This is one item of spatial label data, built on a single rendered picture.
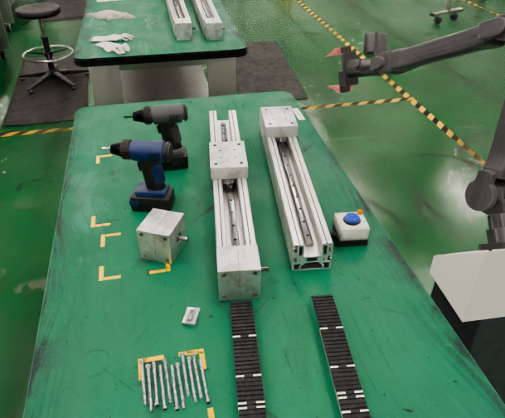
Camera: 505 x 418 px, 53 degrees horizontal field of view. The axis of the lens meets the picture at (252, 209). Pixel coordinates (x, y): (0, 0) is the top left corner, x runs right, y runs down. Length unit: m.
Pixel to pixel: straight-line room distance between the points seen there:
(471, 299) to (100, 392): 0.81
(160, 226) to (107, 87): 1.75
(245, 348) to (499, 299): 0.58
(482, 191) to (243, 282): 0.60
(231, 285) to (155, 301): 0.19
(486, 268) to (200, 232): 0.74
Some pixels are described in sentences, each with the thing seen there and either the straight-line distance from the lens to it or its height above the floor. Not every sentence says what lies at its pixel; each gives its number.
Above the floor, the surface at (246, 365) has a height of 0.81.
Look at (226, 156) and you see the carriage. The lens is 1.54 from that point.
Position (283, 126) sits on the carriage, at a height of 0.90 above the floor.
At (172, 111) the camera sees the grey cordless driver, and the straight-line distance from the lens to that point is 1.64.
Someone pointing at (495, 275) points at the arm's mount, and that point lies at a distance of 1.21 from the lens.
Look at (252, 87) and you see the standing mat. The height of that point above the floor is 0.01.
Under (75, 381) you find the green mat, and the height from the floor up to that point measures 0.78.
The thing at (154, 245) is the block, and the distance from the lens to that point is 1.32.
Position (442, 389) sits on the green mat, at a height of 0.78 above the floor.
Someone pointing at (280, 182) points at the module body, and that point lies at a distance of 1.49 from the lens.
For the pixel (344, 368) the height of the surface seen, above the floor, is 0.81.
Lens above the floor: 1.66
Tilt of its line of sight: 36 degrees down
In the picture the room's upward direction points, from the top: straight up
